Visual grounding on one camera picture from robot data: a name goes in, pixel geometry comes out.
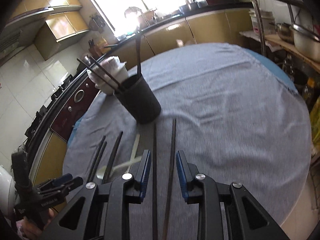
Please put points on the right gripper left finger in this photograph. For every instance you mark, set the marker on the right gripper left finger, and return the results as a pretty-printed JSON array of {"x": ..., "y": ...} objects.
[{"x": 139, "y": 183}]

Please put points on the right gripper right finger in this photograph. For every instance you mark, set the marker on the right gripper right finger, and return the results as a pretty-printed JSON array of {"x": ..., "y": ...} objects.
[{"x": 191, "y": 180}]

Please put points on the white plastic spoon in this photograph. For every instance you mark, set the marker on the white plastic spoon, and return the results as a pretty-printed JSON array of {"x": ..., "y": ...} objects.
[
  {"x": 133, "y": 158},
  {"x": 127, "y": 165}
]

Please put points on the black utensil holder cup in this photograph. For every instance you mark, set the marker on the black utensil holder cup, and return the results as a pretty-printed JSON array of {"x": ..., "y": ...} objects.
[{"x": 139, "y": 100}]

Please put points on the left hand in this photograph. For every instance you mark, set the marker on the left hand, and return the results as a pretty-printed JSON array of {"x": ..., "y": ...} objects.
[{"x": 29, "y": 230}]

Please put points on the white appliance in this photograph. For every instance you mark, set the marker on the white appliance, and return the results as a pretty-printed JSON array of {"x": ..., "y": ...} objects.
[{"x": 7, "y": 194}]

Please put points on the grey tablecloth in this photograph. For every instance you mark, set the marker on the grey tablecloth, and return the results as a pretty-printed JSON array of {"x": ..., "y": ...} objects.
[{"x": 234, "y": 120}]

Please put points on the gas stove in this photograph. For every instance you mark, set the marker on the gas stove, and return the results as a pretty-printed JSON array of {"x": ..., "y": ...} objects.
[{"x": 45, "y": 108}]

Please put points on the white stacked bowls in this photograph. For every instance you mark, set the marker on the white stacked bowls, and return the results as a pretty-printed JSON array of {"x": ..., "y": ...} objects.
[{"x": 108, "y": 76}]

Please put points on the blue table cover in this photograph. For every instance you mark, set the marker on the blue table cover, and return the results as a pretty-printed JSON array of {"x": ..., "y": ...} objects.
[{"x": 275, "y": 70}]

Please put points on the wooden knife block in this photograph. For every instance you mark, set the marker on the wooden knife block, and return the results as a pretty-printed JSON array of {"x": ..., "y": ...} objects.
[{"x": 94, "y": 49}]

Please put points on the yellow oil bottle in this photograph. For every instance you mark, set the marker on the yellow oil bottle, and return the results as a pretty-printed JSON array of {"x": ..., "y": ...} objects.
[{"x": 102, "y": 43}]

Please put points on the yellow lower cabinets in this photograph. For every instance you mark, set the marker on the yellow lower cabinets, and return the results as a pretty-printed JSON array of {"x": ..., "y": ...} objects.
[{"x": 220, "y": 26}]

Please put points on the wooden shelf rack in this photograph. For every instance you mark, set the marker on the wooden shelf rack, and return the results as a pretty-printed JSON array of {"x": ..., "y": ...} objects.
[{"x": 275, "y": 39}]

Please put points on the range hood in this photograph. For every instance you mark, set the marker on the range hood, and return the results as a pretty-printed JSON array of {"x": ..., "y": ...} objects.
[{"x": 21, "y": 31}]

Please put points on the small steel kettle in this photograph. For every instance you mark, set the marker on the small steel kettle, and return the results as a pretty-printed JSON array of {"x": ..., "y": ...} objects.
[{"x": 284, "y": 32}]

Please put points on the yellow upper cabinet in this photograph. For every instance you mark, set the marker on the yellow upper cabinet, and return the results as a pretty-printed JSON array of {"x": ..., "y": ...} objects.
[{"x": 59, "y": 32}]

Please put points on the steel pot on shelf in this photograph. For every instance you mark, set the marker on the steel pot on shelf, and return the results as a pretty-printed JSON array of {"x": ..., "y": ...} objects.
[{"x": 306, "y": 42}]

